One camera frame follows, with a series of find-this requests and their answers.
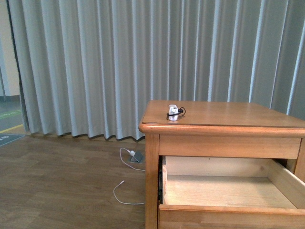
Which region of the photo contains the wooden drawer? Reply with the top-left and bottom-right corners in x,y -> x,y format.
158,156 -> 305,229

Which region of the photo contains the wooden nightstand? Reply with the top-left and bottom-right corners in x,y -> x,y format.
139,100 -> 305,229

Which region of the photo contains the grey floor socket box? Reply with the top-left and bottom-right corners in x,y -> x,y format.
129,151 -> 144,164

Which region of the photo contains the white charger with black cable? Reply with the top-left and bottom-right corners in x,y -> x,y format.
166,104 -> 186,121

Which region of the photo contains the grey-green curtain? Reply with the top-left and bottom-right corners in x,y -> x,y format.
8,0 -> 305,139

